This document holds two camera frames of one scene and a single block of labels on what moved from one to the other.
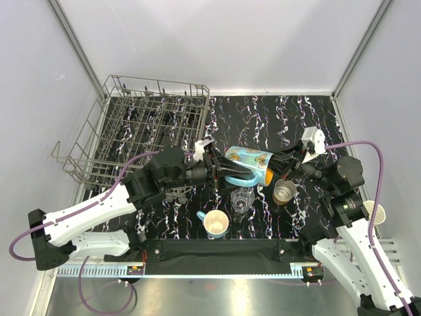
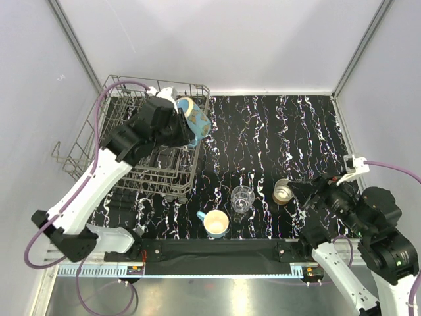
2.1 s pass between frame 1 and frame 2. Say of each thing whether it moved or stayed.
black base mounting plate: stayed
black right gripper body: moved
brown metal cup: stayed
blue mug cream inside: stayed
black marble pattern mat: stayed
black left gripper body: moved
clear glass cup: stayed
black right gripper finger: moved
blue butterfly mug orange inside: moved
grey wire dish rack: stayed
